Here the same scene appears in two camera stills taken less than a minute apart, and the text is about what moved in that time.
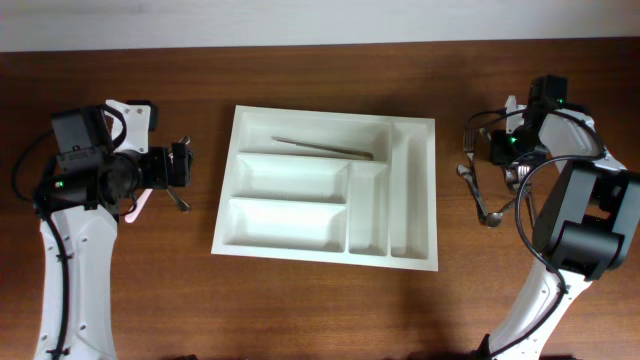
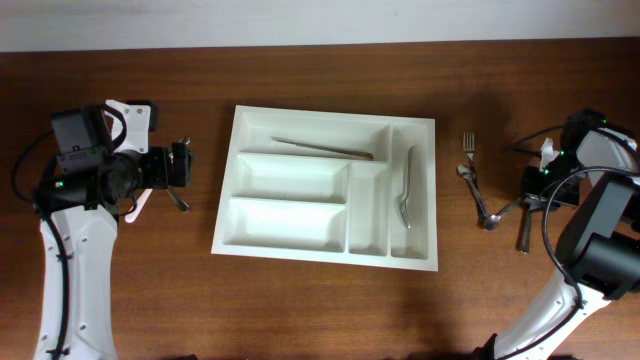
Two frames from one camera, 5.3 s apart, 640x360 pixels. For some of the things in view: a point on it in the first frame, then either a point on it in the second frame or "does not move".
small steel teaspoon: [493, 219] does not move
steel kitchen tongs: [357, 154] does not move
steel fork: [469, 143] does not move
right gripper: [498, 154] to [529, 183]
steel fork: [513, 174] to [404, 202]
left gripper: [166, 175] does not move
